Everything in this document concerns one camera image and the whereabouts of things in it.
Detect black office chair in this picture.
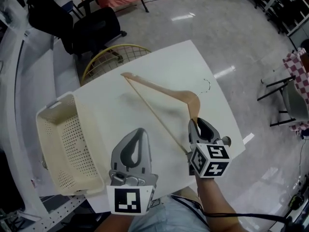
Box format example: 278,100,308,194
26,0,128,58

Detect black cable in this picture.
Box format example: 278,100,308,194
170,194,294,227

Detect yellow wire chair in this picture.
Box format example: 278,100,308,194
80,44,153,87

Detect white shelving unit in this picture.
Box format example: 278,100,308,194
262,0,309,37

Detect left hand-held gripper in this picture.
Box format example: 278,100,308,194
106,128,159,215

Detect white perforated metal frame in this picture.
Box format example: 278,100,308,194
0,194,88,232

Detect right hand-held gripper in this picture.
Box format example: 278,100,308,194
187,116,233,179

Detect cream perforated plastic container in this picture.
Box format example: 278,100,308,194
35,93,105,196

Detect wooden clothes hanger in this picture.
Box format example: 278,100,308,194
120,72,211,155

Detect white side desk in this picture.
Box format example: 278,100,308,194
0,20,82,217

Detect pink checkered cloth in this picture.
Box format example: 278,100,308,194
282,47,309,99

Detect person's right forearm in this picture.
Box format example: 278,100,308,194
196,175,245,232

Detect person's light blue shorts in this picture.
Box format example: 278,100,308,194
127,186,211,232

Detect grey chair with black legs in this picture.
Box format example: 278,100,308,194
256,75,309,128

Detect person's left forearm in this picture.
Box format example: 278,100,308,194
93,211,136,232

